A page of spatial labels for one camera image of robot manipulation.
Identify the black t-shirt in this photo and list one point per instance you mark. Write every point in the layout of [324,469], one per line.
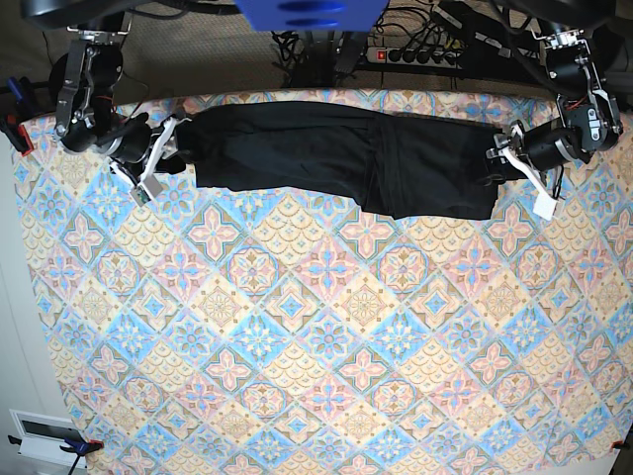
[397,166]

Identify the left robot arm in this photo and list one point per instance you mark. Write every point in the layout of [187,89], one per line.
[589,118]

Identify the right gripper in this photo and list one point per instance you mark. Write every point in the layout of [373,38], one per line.
[133,144]

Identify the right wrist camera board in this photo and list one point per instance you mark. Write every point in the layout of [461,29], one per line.
[145,193]

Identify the red black clamp left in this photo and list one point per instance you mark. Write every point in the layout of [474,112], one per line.
[16,134]

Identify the white wall vent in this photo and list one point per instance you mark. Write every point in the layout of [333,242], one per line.
[42,437]

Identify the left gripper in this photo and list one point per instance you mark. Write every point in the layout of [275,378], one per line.
[547,146]

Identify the orange clamp bottom right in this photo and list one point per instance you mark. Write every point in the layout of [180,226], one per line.
[620,445]

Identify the white power strip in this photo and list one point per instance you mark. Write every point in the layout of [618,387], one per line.
[425,56]

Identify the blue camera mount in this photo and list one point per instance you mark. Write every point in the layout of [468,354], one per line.
[312,15]

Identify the patterned tablecloth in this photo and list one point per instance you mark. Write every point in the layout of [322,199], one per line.
[288,332]

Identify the blue clamp bottom left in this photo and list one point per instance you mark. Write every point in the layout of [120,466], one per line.
[74,446]

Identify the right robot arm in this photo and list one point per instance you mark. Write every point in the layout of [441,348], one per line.
[82,85]

